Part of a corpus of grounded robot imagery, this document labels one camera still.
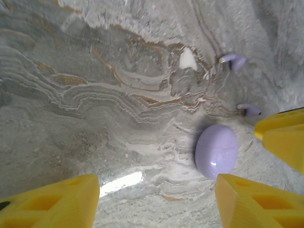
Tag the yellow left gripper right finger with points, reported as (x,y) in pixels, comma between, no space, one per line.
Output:
(228,202)

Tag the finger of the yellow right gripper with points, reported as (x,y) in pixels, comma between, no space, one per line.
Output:
(285,147)

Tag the purple earbud charging case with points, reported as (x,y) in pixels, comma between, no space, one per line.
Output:
(216,149)

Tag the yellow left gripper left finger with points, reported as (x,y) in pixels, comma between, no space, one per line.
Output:
(71,209)

